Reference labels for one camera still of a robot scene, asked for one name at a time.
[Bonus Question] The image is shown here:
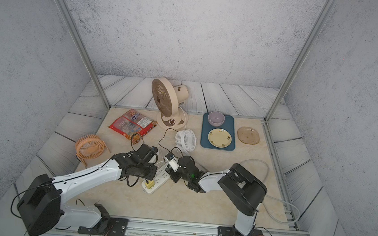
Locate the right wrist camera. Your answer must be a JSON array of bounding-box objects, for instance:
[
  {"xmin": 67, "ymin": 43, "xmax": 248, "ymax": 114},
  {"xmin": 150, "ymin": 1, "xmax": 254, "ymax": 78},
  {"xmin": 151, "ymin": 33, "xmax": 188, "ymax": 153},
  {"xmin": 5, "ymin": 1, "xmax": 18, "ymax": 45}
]
[{"xmin": 164, "ymin": 152, "xmax": 180, "ymax": 172}]

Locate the teal tray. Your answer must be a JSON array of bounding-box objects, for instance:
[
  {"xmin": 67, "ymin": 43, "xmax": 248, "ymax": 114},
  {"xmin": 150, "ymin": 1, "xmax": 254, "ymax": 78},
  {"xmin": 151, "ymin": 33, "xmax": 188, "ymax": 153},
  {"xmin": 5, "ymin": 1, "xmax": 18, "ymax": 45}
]
[{"xmin": 200, "ymin": 113, "xmax": 236, "ymax": 152}]

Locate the orange small fan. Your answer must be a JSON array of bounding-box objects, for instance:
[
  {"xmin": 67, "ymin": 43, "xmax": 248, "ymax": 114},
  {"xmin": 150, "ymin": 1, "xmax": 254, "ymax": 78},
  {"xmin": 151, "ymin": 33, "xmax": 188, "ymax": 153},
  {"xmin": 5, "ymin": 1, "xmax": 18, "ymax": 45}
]
[{"xmin": 75, "ymin": 134, "xmax": 110, "ymax": 168}]

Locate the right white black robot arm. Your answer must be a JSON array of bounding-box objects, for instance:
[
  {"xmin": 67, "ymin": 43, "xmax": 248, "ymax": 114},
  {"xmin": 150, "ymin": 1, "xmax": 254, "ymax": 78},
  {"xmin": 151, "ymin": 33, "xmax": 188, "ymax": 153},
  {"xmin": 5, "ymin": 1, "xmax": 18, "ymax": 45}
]
[{"xmin": 165, "ymin": 155, "xmax": 268, "ymax": 236}]

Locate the brown glass plate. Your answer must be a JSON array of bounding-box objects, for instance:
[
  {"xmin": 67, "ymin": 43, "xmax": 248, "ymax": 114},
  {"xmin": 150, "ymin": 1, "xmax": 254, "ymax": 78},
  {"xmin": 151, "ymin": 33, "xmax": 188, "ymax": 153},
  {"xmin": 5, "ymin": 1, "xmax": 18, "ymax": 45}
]
[{"xmin": 237, "ymin": 126, "xmax": 260, "ymax": 145}]

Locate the aluminium frame post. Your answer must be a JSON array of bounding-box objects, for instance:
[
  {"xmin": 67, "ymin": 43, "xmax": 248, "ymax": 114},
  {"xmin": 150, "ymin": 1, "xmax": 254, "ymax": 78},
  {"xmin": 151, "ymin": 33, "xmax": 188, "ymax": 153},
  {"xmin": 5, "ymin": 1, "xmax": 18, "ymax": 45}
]
[
  {"xmin": 264, "ymin": 0, "xmax": 338, "ymax": 123},
  {"xmin": 54, "ymin": 0, "xmax": 112, "ymax": 110}
]

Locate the yellow round plate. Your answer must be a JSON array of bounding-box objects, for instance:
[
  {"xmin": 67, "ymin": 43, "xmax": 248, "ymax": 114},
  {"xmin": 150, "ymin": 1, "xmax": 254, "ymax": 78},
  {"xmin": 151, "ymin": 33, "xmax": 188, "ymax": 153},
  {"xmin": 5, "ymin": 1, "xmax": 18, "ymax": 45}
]
[{"xmin": 208, "ymin": 128, "xmax": 232, "ymax": 149}]

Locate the power strip white cable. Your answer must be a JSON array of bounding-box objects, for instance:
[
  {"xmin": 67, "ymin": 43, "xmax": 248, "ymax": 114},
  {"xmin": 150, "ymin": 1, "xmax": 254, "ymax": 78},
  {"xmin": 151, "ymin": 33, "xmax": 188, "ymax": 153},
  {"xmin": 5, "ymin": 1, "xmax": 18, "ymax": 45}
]
[{"xmin": 233, "ymin": 157, "xmax": 305, "ymax": 227}]

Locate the beige desk fan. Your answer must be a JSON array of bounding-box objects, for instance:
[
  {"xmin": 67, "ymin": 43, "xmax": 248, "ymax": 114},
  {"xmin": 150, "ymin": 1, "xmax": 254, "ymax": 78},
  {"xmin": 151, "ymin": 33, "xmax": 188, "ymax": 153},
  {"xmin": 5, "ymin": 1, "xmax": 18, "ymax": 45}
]
[{"xmin": 151, "ymin": 77, "xmax": 189, "ymax": 131}]

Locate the yellow plug adapter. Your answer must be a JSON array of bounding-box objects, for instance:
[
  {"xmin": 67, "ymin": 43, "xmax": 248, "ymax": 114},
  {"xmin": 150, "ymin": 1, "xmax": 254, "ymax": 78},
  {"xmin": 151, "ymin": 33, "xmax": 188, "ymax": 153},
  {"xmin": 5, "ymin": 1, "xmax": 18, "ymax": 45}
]
[{"xmin": 144, "ymin": 180, "xmax": 155, "ymax": 189}]

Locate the left aluminium frame post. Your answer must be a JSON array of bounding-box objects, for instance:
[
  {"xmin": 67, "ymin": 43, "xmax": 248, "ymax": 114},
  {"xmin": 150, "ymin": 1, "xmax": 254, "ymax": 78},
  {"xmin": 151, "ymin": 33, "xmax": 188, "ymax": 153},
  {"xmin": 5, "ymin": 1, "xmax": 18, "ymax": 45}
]
[{"xmin": 54, "ymin": 0, "xmax": 112, "ymax": 110}]

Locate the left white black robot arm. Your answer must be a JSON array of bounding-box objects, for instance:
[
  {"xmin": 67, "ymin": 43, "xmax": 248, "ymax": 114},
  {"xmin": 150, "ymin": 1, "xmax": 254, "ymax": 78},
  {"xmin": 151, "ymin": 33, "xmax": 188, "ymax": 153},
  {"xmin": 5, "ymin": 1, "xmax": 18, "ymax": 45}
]
[{"xmin": 17, "ymin": 151, "xmax": 157, "ymax": 236}]

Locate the right aluminium frame post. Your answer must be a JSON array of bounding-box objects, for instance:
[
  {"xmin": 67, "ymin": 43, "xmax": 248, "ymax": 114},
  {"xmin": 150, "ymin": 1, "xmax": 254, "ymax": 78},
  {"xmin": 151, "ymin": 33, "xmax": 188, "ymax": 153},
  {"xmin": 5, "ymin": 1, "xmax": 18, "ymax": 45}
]
[{"xmin": 264, "ymin": 0, "xmax": 338, "ymax": 123}]

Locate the black fan cable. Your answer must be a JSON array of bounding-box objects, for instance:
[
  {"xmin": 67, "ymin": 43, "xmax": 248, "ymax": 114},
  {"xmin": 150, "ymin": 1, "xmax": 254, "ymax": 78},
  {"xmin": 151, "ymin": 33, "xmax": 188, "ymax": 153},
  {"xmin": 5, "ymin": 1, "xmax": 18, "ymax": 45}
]
[{"xmin": 157, "ymin": 127, "xmax": 179, "ymax": 153}]

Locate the red snack bag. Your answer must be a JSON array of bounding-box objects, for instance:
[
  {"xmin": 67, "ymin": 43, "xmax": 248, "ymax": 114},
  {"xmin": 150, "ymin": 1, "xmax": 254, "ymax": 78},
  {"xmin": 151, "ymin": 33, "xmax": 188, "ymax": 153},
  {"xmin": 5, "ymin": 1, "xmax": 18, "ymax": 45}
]
[{"xmin": 108, "ymin": 109, "xmax": 158, "ymax": 144}]

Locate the purple bowl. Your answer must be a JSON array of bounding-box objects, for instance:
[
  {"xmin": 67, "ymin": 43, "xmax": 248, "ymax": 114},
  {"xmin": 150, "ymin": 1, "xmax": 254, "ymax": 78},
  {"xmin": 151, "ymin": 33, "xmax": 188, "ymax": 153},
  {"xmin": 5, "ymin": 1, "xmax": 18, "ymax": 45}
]
[{"xmin": 208, "ymin": 111, "xmax": 226, "ymax": 127}]

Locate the small white fan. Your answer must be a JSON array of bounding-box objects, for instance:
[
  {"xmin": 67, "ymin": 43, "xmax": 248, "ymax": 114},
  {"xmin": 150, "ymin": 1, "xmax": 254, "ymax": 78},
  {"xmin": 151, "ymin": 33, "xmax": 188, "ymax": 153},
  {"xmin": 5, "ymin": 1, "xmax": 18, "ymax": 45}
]
[{"xmin": 175, "ymin": 129, "xmax": 197, "ymax": 152}]

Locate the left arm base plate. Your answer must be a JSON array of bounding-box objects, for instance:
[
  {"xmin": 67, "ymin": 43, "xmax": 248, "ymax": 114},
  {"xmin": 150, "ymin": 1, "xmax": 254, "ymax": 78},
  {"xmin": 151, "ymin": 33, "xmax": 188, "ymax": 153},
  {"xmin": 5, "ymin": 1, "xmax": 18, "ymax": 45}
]
[{"xmin": 77, "ymin": 218, "xmax": 129, "ymax": 236}]

